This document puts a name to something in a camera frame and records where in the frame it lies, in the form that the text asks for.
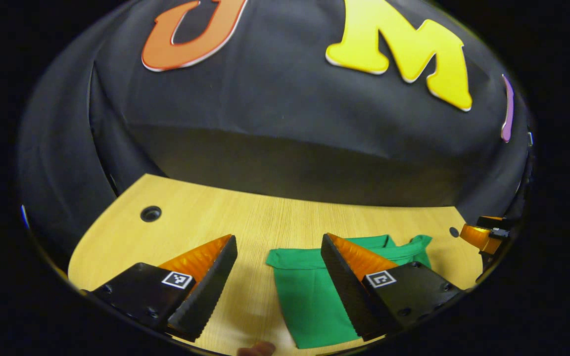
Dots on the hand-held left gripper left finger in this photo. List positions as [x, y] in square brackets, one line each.
[211, 291]

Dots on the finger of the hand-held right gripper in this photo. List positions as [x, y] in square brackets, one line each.
[493, 221]
[478, 237]

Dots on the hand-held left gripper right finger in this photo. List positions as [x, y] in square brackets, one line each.
[344, 291]

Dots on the green T-shirt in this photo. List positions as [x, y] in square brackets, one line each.
[309, 306]

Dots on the black backdrop cloth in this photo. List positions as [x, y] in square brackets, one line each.
[275, 109]

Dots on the bright monitor screen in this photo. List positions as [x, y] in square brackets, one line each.
[23, 216]

